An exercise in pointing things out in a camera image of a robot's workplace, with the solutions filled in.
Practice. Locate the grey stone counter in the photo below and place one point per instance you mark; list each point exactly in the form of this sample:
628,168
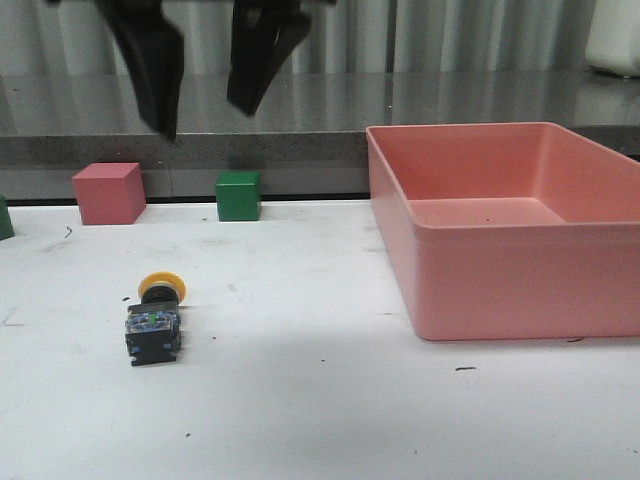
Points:
306,140

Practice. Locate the pink plastic bin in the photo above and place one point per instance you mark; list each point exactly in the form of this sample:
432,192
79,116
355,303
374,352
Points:
508,230

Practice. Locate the white container on counter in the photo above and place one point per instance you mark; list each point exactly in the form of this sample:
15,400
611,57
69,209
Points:
613,40

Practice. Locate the pink cube block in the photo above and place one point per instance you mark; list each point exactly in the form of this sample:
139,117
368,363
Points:
110,193

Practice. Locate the yellow push button switch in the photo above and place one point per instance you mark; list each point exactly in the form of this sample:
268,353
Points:
153,326

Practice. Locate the green block at left edge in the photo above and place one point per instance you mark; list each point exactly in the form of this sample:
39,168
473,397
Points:
6,226

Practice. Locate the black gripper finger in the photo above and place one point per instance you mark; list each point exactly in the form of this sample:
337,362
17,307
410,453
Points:
153,52
264,34

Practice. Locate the green cube block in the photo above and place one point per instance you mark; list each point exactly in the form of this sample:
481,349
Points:
238,196

